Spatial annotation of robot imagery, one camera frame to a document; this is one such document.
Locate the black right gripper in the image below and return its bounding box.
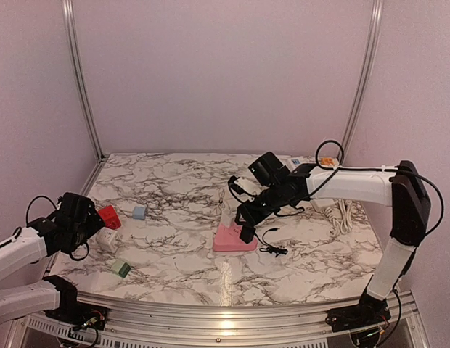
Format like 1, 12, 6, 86
235, 183, 286, 228

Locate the black power adapter with cable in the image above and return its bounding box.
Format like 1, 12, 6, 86
240, 226, 288, 257

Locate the red cube socket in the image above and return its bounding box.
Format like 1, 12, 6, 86
98, 205, 121, 230

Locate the white cube adapter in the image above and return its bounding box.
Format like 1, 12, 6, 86
96, 227, 118, 253

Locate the pink triangular power strip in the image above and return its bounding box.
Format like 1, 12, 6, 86
213, 223, 258, 252

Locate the green plug adapter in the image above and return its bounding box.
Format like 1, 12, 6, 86
111, 260, 131, 278

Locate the white multicolour power strip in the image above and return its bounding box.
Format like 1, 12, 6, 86
286, 157, 305, 171

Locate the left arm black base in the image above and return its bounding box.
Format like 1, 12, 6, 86
44, 275, 108, 331

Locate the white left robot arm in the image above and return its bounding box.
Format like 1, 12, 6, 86
0, 192, 105, 325

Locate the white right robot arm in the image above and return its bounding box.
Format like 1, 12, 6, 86
228, 152, 431, 325

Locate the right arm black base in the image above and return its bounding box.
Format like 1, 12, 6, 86
325, 290, 391, 332

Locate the light blue plug adapter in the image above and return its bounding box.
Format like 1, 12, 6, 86
132, 206, 147, 220

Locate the orange power strip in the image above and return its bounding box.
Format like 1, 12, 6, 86
319, 157, 339, 167

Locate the aluminium front rail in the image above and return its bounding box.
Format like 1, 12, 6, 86
3, 291, 431, 347

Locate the left aluminium frame post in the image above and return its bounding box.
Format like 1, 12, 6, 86
62, 0, 105, 162

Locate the aluminium frame post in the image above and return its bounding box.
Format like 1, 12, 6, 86
62, 0, 105, 162
342, 0, 385, 156

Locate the right aluminium frame post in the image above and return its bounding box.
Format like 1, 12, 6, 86
342, 0, 385, 156

